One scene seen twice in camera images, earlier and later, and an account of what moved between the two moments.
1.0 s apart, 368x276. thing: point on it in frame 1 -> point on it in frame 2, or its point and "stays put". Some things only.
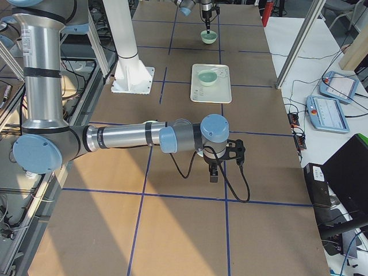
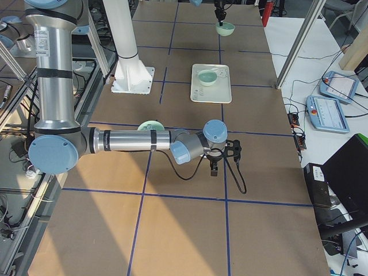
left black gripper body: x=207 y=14 -> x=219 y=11
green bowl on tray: x=207 y=77 stays put
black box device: x=318 y=186 stays put
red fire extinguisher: x=267 y=12 stays put
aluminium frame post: x=315 y=10 stays put
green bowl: x=209 y=38 -> x=226 y=29
